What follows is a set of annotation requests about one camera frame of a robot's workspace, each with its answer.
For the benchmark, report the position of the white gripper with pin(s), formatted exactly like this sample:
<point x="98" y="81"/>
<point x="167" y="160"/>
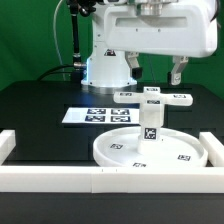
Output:
<point x="181" y="30"/>

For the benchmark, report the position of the white cross-shaped table base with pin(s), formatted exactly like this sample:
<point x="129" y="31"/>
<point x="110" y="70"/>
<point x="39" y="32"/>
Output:
<point x="153" y="95"/>

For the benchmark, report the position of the white round table top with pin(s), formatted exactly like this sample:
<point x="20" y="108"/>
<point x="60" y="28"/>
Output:
<point x="127" y="147"/>

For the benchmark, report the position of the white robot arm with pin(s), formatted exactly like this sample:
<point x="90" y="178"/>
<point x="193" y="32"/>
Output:
<point x="107" y="69"/>

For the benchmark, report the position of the white marker sheet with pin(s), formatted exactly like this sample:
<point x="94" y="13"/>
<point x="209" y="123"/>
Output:
<point x="101" y="115"/>

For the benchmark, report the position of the white right fence bar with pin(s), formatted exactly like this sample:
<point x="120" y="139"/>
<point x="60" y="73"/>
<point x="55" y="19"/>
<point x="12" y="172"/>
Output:
<point x="214" y="148"/>

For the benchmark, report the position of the white fence bar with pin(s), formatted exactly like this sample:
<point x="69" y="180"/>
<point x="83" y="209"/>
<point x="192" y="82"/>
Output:
<point x="7" y="144"/>
<point x="110" y="180"/>
<point x="214" y="148"/>

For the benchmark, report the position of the white front fence bar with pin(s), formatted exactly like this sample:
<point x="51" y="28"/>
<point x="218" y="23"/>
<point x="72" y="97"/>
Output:
<point x="110" y="180"/>

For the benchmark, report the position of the white left fence bar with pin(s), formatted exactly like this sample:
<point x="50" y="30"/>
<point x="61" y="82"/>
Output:
<point x="7" y="144"/>

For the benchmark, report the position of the black camera pole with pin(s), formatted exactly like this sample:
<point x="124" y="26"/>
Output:
<point x="76" y="33"/>

